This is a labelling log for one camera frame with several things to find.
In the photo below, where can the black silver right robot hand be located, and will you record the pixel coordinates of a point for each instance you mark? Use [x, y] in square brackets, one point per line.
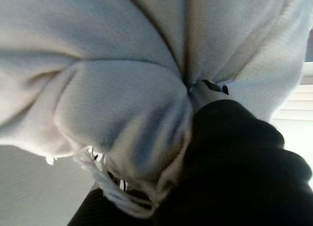
[232, 174]

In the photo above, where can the cream fringed cushion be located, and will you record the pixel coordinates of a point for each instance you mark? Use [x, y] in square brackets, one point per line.
[110, 64]

